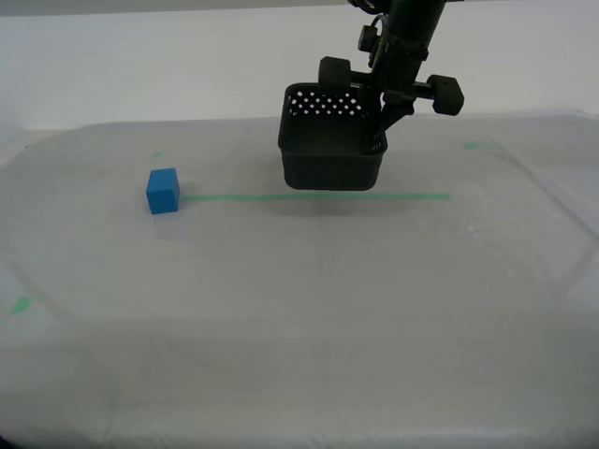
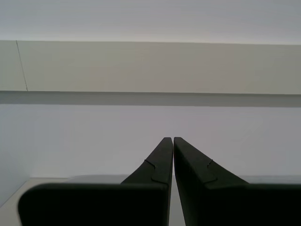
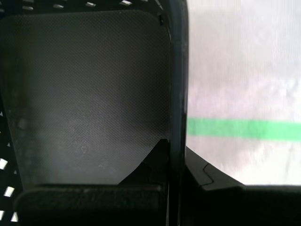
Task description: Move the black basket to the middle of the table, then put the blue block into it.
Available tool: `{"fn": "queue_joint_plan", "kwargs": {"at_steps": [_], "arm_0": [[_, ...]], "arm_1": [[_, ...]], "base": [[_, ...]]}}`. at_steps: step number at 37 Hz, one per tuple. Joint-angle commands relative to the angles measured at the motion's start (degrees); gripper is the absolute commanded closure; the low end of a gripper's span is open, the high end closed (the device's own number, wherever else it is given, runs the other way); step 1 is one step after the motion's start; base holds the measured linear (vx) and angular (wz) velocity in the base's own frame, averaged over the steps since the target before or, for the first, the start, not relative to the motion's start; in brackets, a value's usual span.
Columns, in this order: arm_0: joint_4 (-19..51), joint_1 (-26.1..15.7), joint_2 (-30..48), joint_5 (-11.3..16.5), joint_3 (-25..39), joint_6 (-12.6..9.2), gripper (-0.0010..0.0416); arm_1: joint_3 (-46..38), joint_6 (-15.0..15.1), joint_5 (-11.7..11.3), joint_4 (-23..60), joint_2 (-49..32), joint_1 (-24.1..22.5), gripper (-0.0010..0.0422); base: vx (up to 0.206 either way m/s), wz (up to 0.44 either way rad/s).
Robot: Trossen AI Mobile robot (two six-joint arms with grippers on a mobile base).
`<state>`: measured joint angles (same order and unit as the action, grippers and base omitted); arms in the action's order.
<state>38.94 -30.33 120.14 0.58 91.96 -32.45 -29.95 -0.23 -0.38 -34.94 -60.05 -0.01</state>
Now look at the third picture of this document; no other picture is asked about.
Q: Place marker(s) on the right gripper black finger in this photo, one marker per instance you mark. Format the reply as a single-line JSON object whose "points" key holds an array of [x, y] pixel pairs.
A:
{"points": [[94, 207], [247, 207]]}

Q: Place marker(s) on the green tape strip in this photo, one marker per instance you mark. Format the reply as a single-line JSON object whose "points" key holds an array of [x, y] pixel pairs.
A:
{"points": [[247, 129]]}

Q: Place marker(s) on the black perforated plastic basket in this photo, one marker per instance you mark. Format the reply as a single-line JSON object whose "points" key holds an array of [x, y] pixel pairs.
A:
{"points": [[94, 82]]}

